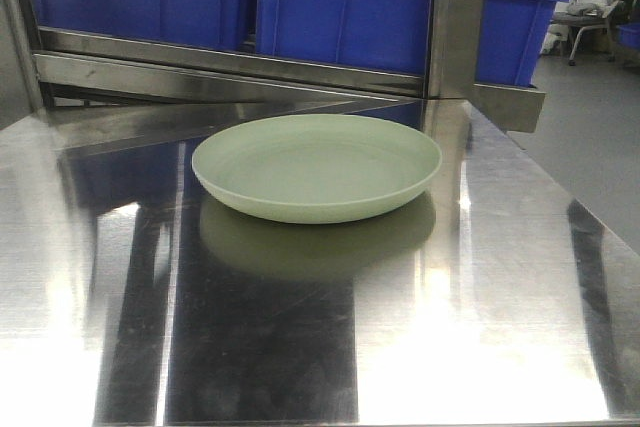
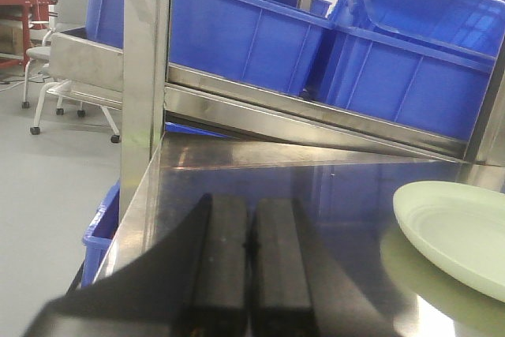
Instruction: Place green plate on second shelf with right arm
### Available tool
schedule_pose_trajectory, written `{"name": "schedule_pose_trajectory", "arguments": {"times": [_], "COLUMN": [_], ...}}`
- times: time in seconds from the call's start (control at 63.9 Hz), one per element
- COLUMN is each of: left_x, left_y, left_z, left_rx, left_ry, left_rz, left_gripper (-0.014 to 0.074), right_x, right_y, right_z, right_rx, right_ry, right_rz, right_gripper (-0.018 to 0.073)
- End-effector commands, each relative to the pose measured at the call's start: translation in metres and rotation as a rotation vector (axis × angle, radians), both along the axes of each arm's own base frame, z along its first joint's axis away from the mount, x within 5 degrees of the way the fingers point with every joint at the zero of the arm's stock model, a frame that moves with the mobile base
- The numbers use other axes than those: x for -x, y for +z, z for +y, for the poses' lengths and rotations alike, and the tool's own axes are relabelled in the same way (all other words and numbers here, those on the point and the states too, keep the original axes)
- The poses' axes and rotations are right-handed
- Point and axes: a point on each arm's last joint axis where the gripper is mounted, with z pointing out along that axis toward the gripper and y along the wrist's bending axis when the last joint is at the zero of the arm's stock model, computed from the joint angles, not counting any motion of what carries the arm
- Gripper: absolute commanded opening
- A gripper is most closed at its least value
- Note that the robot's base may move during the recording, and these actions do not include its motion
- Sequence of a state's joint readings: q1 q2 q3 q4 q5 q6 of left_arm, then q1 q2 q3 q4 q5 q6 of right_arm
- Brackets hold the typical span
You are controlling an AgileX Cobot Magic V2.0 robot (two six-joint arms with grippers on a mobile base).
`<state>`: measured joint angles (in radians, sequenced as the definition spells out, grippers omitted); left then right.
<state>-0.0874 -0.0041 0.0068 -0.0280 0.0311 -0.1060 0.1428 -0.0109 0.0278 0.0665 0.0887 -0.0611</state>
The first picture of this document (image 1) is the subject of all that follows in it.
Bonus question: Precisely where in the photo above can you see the small blue bin background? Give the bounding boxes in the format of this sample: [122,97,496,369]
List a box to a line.
[617,22,640,50]

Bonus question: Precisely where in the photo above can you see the white cloth on chair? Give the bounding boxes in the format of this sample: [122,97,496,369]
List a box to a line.
[566,0,608,16]

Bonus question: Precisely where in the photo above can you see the green round plate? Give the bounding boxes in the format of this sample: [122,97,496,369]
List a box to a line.
[192,114,442,224]

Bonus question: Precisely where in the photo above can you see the grey office chair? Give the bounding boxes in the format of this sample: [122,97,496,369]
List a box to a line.
[551,0,621,67]

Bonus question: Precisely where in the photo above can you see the blue plastic bin right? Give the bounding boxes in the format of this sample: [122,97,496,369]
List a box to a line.
[256,0,568,87]

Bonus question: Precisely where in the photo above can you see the stainless steel shelf rack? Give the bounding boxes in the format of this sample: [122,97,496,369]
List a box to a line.
[1,0,545,132]

